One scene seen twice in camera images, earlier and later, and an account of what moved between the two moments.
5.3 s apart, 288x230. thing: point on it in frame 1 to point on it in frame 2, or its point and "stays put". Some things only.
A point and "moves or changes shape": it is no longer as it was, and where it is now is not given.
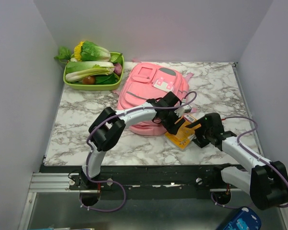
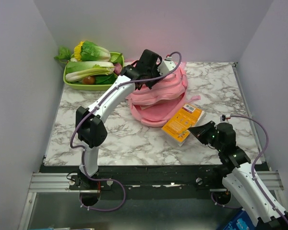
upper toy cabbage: x=91 y=52 stays put
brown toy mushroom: x=89 y=80 stays put
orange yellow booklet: x=185 y=133 moves or changes shape
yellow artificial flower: x=77 y=50 stays put
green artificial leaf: x=65 y=54 stays put
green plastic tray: x=114 y=86 stays put
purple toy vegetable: x=118 y=69 stays put
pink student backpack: x=146 y=81 moves or changes shape
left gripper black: x=172 y=127 to x=150 y=85
